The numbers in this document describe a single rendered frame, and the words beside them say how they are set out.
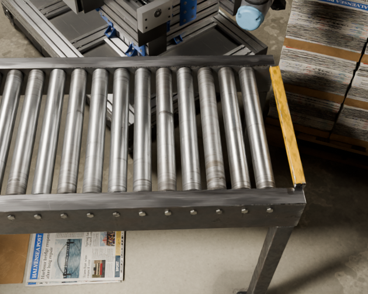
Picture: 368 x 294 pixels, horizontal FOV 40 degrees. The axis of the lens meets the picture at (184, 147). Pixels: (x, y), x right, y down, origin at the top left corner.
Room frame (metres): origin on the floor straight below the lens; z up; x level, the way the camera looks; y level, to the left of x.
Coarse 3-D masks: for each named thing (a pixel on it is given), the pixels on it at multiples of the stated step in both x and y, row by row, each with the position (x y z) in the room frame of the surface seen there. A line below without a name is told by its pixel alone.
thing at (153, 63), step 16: (0, 64) 1.11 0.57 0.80; (16, 64) 1.11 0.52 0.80; (32, 64) 1.11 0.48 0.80; (48, 64) 1.12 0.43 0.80; (64, 64) 1.12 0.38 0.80; (80, 64) 1.12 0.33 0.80; (96, 64) 1.12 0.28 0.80; (112, 64) 1.13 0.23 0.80; (128, 64) 1.13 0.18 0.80; (144, 64) 1.13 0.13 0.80; (160, 64) 1.14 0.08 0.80; (176, 64) 1.14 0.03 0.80; (192, 64) 1.14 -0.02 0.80; (208, 64) 1.15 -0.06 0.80; (224, 64) 1.15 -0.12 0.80; (240, 64) 1.15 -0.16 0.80; (256, 64) 1.16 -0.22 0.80; (272, 64) 1.16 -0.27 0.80; (48, 80) 1.10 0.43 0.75; (112, 80) 1.11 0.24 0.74; (176, 80) 1.13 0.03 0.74; (256, 80) 1.15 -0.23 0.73
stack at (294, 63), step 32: (320, 0) 1.46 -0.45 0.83; (352, 0) 1.47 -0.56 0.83; (288, 32) 1.47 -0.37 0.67; (320, 32) 1.44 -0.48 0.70; (352, 32) 1.41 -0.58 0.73; (288, 64) 1.46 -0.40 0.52; (320, 64) 1.43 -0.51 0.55; (352, 64) 1.40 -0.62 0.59; (288, 96) 1.46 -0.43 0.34; (352, 96) 1.39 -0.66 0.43; (320, 128) 1.41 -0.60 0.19; (352, 128) 1.38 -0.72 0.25; (352, 160) 1.37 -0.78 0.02
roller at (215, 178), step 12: (204, 72) 1.11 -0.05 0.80; (204, 84) 1.06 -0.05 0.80; (204, 96) 1.01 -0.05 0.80; (204, 108) 0.97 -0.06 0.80; (216, 108) 0.97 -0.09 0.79; (204, 120) 0.92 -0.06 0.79; (216, 120) 0.92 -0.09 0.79; (204, 132) 0.88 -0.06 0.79; (216, 132) 0.88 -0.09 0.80; (204, 144) 0.84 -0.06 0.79; (216, 144) 0.84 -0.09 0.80; (204, 156) 0.81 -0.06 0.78; (216, 156) 0.79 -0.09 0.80; (216, 168) 0.75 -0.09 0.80; (216, 180) 0.72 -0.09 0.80
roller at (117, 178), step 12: (120, 72) 1.09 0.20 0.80; (120, 84) 1.04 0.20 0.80; (120, 96) 1.00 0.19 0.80; (120, 108) 0.95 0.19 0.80; (120, 120) 0.90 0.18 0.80; (120, 132) 0.86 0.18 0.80; (120, 144) 0.82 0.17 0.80; (120, 156) 0.78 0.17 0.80; (120, 168) 0.74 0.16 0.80; (108, 180) 0.71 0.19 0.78; (120, 180) 0.70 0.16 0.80
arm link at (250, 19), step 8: (240, 8) 1.14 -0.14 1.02; (248, 8) 1.13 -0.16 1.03; (256, 8) 1.13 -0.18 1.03; (264, 8) 1.14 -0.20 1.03; (240, 16) 1.12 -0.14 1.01; (248, 16) 1.12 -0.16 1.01; (256, 16) 1.11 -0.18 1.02; (264, 16) 1.14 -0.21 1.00; (240, 24) 1.12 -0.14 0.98; (248, 24) 1.11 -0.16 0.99; (256, 24) 1.11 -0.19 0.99
